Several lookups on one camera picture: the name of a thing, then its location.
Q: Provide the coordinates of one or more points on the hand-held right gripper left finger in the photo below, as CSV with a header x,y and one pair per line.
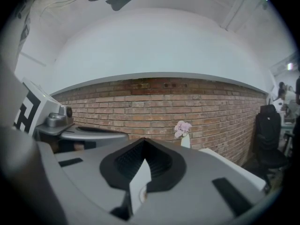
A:
x,y
84,177

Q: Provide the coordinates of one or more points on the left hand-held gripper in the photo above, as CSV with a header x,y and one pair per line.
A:
x,y
44,107

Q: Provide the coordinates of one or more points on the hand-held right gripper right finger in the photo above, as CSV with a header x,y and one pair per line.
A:
x,y
199,172

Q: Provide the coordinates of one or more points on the white vase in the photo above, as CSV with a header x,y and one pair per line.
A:
x,y
185,142

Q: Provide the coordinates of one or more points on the pink flower bunch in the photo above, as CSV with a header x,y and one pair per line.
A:
x,y
182,128

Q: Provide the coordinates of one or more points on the black office chair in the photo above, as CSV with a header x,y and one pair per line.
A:
x,y
268,135

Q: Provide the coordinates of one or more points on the person's white printed shirt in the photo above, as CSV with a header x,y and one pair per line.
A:
x,y
28,24

